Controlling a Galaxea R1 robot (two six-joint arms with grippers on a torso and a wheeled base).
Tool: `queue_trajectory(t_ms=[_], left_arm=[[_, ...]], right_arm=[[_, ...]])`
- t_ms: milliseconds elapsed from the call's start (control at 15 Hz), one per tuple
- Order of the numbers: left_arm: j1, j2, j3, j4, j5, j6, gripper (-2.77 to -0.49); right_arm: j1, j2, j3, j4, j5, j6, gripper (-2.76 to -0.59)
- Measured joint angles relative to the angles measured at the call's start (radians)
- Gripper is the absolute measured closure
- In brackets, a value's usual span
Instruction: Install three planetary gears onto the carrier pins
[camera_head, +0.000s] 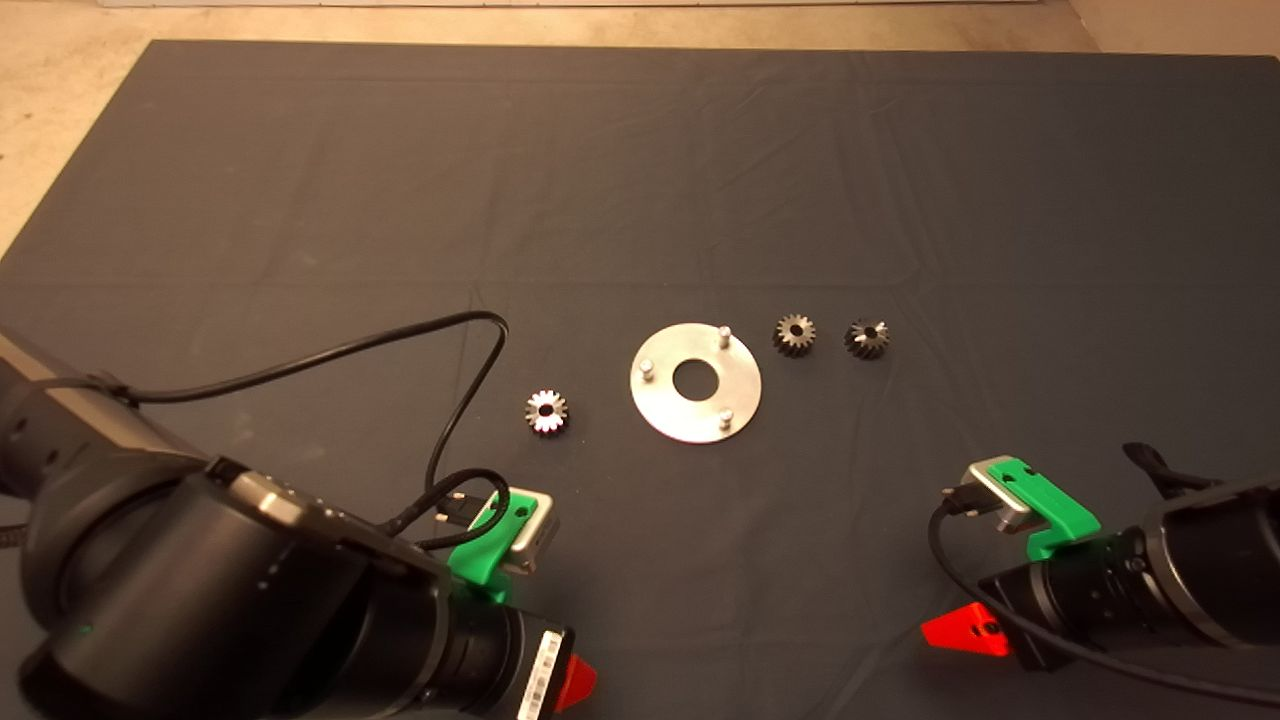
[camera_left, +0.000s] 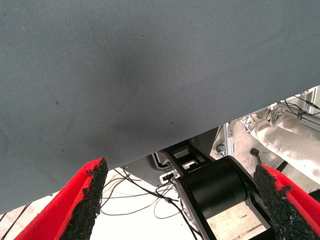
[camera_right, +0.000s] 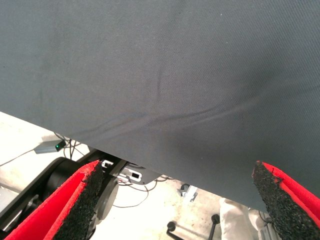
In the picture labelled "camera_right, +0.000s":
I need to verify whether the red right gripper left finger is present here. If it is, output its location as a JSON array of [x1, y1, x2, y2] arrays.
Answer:
[[4, 159, 104, 240]]

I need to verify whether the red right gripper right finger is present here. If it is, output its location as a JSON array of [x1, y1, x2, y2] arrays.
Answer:
[[251, 160, 320, 240]]

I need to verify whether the white cloth bundle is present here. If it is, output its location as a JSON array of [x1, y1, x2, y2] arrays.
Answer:
[[219, 197, 267, 240]]

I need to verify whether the grey power adapter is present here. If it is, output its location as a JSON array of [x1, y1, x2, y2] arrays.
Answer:
[[33, 139, 67, 155]]

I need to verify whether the black office chair base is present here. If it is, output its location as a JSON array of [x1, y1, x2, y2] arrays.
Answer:
[[166, 214, 221, 240]]

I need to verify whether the aluminium table leg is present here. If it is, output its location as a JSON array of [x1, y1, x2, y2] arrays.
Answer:
[[176, 183, 199, 204]]

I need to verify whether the dark grey table cloth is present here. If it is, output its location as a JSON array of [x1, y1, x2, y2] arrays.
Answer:
[[0, 0, 320, 213]]

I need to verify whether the aluminium profile frame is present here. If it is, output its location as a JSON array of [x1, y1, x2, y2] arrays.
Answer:
[[258, 212, 279, 240]]

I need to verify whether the black robot body frame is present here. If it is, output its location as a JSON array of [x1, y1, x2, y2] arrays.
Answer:
[[0, 148, 161, 240]]

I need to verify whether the thin black cable bundle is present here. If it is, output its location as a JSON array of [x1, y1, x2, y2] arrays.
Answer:
[[53, 132, 84, 161]]

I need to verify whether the thin grey adapter cable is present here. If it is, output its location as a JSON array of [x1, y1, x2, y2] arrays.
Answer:
[[0, 149, 36, 168]]

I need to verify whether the thin black looped floor cable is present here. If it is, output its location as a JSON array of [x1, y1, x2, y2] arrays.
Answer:
[[112, 174, 161, 209]]

